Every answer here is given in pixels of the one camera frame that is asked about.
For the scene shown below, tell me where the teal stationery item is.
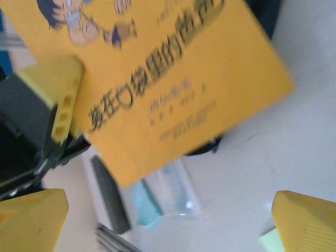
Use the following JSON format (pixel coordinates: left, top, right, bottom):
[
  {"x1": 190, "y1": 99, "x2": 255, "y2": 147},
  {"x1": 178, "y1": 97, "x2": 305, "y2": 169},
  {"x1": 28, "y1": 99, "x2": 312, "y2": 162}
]
[{"x1": 131, "y1": 181, "x2": 165, "y2": 229}]

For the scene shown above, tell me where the aluminium frame rail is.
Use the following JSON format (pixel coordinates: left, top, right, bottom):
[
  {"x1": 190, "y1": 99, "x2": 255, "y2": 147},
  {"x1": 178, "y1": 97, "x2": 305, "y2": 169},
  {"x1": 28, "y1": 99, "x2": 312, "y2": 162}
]
[{"x1": 0, "y1": 33, "x2": 26, "y2": 50}]

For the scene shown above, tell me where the yellow cartoon picture book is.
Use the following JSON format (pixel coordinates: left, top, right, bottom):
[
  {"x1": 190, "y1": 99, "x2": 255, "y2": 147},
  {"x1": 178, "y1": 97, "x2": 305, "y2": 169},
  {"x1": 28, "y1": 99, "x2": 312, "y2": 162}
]
[{"x1": 0, "y1": 0, "x2": 295, "y2": 188}]

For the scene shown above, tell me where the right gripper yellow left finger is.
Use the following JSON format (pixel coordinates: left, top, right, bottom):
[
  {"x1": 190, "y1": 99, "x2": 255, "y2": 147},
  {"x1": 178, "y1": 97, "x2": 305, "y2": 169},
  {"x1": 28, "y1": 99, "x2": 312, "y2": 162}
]
[{"x1": 0, "y1": 188, "x2": 69, "y2": 252}]

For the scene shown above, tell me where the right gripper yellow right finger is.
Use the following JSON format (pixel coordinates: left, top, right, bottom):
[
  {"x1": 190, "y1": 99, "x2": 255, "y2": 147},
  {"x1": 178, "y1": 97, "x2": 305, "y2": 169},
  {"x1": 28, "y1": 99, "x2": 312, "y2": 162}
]
[{"x1": 271, "y1": 190, "x2": 336, "y2": 252}]

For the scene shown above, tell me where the silver ridged stationery item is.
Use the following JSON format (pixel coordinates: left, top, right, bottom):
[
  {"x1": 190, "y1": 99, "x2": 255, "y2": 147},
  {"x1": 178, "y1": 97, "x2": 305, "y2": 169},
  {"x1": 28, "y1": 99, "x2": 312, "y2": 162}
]
[{"x1": 94, "y1": 224, "x2": 144, "y2": 252}]

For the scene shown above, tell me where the clear plastic stationery pack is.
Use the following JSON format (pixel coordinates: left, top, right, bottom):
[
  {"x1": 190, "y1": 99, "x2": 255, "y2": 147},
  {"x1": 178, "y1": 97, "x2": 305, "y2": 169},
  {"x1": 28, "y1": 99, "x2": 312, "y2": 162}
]
[{"x1": 141, "y1": 159, "x2": 203, "y2": 218}]

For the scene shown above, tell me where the dark grey flat case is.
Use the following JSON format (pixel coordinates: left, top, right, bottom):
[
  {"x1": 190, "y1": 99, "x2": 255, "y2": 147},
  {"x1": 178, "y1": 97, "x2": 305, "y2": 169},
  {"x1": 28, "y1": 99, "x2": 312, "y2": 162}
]
[{"x1": 89, "y1": 154, "x2": 132, "y2": 236}]

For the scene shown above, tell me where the pale green sticky note pad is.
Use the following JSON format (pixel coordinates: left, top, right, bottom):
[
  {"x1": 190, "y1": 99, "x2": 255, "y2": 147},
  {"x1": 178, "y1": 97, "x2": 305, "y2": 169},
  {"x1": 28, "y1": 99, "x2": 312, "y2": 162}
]
[{"x1": 259, "y1": 227, "x2": 286, "y2": 252}]

